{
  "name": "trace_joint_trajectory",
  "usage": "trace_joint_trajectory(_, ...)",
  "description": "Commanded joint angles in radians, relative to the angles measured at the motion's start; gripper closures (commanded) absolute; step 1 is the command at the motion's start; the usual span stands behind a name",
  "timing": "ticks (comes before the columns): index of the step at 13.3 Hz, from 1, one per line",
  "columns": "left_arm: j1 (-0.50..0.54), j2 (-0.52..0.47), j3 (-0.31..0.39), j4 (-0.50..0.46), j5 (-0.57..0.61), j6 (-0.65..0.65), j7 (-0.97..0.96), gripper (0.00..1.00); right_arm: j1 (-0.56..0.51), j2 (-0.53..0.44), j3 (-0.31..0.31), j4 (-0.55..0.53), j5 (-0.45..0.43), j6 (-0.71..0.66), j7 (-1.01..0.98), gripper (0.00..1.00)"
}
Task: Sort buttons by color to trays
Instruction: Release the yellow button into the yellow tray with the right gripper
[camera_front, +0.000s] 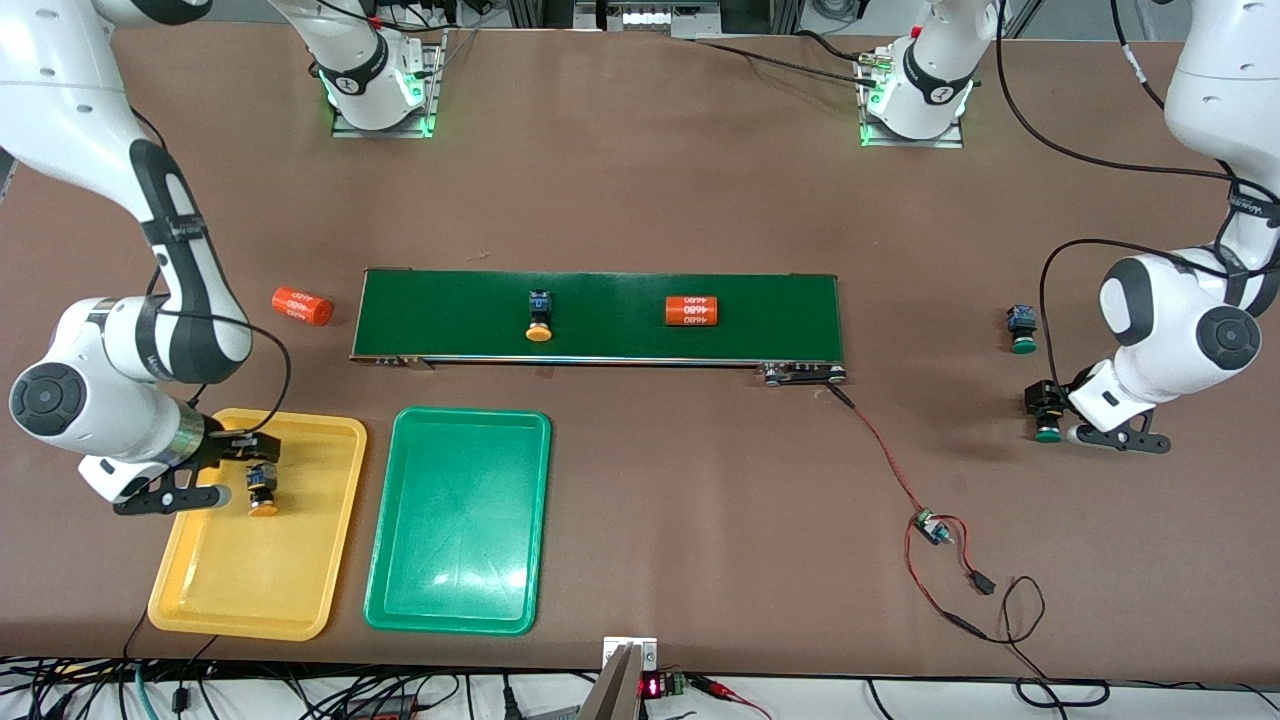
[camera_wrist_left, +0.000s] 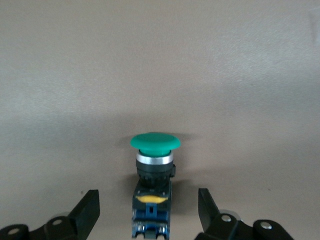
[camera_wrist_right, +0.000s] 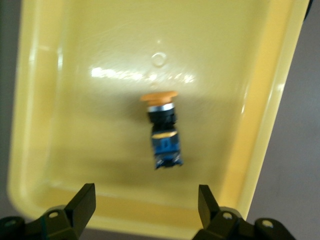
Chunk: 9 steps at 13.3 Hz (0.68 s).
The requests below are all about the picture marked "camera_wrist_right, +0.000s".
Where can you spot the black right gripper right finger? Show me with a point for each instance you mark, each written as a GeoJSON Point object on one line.
{"type": "Point", "coordinates": [220, 225]}

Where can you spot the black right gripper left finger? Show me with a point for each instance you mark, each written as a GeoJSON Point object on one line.
{"type": "Point", "coordinates": [72, 217]}

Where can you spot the yellow-capped push button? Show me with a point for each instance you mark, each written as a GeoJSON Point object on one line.
{"type": "Point", "coordinates": [163, 130]}

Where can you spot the yellow plastic tray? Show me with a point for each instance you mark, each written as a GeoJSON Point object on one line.
{"type": "Point", "coordinates": [100, 125]}

